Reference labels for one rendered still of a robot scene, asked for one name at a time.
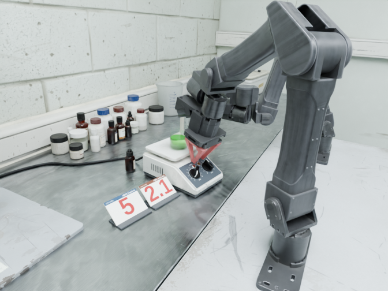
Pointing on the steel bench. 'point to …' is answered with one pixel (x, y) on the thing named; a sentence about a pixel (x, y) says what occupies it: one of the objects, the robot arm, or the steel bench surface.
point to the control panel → (200, 172)
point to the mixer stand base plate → (29, 234)
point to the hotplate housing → (175, 173)
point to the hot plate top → (164, 149)
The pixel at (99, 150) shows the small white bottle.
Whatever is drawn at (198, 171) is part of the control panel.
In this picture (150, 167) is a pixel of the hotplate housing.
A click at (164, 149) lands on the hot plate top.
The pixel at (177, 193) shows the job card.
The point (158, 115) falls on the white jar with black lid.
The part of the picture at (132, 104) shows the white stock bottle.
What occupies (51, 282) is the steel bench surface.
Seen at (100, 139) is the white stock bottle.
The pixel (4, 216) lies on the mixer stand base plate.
